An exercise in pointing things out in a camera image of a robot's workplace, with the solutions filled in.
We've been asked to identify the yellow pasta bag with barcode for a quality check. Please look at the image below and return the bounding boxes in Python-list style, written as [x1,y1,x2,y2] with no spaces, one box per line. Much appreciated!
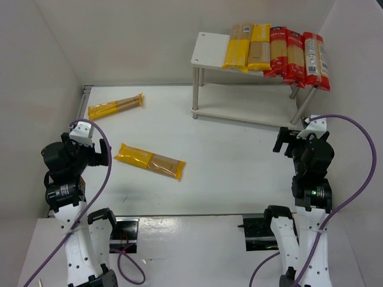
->
[222,22,254,73]

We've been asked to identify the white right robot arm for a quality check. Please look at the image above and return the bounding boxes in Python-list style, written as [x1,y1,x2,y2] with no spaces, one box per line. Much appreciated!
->
[264,127,335,286]

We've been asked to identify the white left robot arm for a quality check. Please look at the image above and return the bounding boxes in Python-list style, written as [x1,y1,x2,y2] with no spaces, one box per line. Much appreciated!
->
[41,133,118,286]

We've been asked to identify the white two-tier shelf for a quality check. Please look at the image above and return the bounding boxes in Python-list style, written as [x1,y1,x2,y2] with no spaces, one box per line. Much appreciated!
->
[191,32,315,130]

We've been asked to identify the yellow pasta bag far left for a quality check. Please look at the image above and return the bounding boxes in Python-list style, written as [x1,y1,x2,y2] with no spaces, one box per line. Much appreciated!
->
[88,93,143,120]

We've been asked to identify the red pasta bag middle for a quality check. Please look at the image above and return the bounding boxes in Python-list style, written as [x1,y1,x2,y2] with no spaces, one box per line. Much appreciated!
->
[283,29,305,88]

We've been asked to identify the red pasta bag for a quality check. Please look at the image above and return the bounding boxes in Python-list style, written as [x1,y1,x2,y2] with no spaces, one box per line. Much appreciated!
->
[303,32,330,91]
[283,29,305,88]
[263,26,288,78]

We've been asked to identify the yellow pasta bag centre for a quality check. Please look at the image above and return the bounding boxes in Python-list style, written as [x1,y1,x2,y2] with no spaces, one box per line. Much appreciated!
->
[114,143,186,181]

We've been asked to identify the red pasta bag right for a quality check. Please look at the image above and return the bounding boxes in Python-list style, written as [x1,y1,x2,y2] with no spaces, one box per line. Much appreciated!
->
[303,32,330,91]

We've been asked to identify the yellow pasta bag on shelf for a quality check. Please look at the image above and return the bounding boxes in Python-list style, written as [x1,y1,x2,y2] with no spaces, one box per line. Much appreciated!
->
[247,23,271,71]

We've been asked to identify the red pasta bag left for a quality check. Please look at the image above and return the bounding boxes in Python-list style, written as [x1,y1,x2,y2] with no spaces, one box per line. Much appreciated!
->
[263,26,288,78]

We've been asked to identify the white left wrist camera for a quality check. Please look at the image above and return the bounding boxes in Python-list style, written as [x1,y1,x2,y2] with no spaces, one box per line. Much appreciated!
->
[69,121,94,147]

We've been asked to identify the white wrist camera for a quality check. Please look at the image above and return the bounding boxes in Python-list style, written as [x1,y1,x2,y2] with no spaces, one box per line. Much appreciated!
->
[69,121,94,147]
[296,115,327,139]

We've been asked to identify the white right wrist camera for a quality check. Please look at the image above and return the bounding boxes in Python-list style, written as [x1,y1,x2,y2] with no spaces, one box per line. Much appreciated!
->
[296,115,327,139]

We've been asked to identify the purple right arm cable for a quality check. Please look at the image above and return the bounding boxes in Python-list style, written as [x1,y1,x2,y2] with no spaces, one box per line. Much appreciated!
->
[248,114,378,287]

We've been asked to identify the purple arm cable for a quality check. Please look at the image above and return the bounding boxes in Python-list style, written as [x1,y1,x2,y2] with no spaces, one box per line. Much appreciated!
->
[248,114,378,287]
[22,118,147,287]

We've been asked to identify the aluminium table edge rail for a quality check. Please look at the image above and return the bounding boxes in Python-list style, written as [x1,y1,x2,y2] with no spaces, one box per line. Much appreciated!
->
[76,85,93,119]

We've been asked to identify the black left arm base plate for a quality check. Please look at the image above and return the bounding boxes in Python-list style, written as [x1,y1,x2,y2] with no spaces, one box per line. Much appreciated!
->
[110,216,139,254]

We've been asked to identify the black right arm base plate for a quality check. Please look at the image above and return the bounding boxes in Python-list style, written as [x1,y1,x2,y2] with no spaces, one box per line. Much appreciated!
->
[238,213,278,252]

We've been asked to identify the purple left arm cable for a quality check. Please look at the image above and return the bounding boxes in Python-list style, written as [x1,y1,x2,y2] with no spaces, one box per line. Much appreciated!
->
[22,118,147,287]

